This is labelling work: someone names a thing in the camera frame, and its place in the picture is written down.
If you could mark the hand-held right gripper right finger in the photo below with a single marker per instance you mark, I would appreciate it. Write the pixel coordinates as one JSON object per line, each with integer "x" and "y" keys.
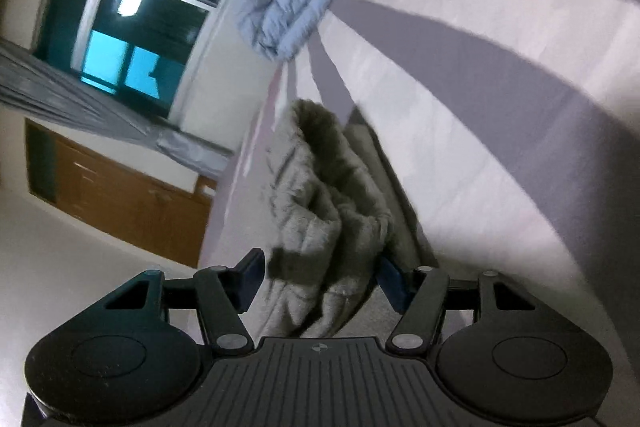
{"x": 392, "y": 283}

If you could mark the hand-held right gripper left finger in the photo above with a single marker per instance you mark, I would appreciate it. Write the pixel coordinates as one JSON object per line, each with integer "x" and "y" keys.
{"x": 250, "y": 278}

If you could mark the grey pants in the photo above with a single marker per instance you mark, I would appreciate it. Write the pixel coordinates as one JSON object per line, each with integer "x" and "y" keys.
{"x": 310, "y": 217}

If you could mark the brown wooden door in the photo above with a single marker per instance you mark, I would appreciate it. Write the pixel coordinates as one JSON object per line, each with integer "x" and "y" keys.
{"x": 125, "y": 202}

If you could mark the striped purple pink bedsheet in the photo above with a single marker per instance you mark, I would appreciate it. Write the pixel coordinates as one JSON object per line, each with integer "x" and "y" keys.
{"x": 475, "y": 82}

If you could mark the tied grey curtain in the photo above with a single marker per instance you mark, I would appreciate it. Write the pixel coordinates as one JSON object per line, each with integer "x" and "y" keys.
{"x": 75, "y": 102}

